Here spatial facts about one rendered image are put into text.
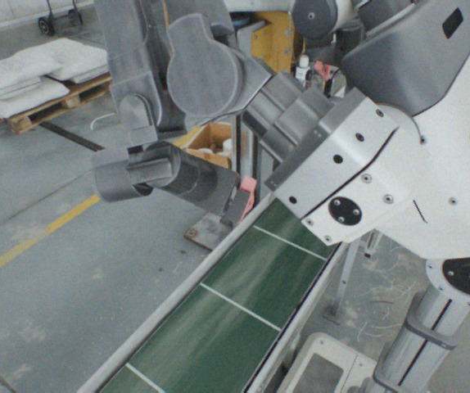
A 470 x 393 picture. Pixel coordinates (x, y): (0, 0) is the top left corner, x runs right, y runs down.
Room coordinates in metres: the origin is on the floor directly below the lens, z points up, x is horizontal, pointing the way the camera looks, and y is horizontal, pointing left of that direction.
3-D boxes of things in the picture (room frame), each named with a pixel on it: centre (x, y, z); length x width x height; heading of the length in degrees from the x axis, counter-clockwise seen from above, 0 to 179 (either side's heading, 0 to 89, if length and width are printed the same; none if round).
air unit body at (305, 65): (1.32, -0.23, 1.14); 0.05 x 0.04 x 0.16; 56
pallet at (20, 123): (3.57, 1.92, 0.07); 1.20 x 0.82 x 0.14; 146
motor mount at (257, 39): (1.41, -0.07, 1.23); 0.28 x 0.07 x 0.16; 146
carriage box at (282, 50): (1.58, -0.12, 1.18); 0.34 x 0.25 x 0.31; 56
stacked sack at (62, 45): (3.94, 1.93, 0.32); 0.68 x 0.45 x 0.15; 146
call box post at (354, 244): (1.08, -0.48, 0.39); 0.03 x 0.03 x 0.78; 56
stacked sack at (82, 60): (3.70, 1.59, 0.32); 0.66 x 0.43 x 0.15; 144
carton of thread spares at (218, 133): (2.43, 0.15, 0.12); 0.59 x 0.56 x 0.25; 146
